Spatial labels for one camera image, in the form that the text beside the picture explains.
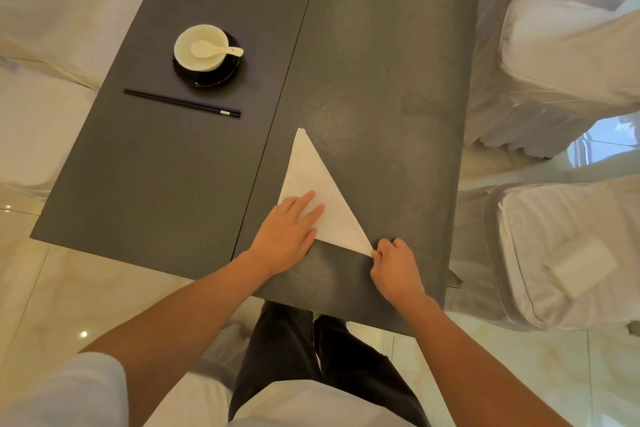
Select white triangular napkin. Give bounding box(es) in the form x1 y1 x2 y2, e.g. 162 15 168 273
277 128 375 258

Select white square folded napkin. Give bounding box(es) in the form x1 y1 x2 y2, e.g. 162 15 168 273
548 236 619 300

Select black chopstick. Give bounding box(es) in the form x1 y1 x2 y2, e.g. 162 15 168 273
123 90 241 118
124 88 242 115

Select person's right forearm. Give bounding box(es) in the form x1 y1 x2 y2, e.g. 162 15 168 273
387 291 574 427

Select white ceramic spoon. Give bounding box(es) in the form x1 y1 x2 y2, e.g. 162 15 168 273
190 40 245 59

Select white shirt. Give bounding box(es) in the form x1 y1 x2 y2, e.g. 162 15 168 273
0 352 417 427

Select person's right hand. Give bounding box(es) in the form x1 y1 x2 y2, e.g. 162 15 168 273
370 238 426 310

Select person's left hand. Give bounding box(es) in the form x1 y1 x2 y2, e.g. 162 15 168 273
248 190 326 277

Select black saucer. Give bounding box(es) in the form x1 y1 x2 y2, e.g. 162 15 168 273
172 31 242 89

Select black trousers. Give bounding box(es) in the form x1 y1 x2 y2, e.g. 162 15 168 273
228 300 432 427

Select person's left forearm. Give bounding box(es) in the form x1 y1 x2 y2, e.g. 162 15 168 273
80 251 276 427

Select white ceramic bowl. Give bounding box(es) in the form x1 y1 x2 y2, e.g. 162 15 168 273
173 24 230 73

